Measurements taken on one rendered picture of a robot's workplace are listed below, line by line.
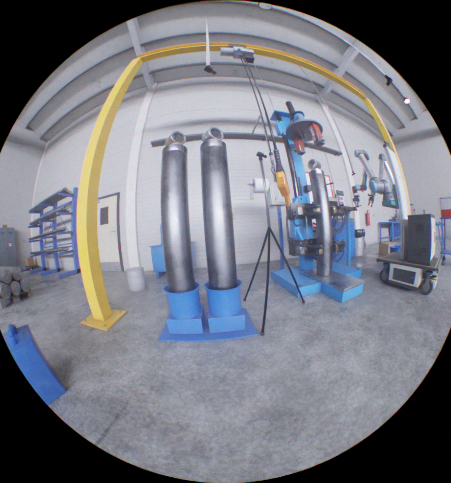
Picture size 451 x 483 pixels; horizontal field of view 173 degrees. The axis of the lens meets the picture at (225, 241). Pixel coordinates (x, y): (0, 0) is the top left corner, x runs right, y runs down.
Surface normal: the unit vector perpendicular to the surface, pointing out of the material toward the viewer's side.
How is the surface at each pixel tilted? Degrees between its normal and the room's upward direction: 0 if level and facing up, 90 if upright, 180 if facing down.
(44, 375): 90
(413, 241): 90
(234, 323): 90
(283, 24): 173
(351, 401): 0
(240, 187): 90
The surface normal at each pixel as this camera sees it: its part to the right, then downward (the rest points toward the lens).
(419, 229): -0.99, 0.08
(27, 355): 0.97, -0.07
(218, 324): 0.07, 0.04
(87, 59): 0.08, 0.99
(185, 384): -0.07, -1.00
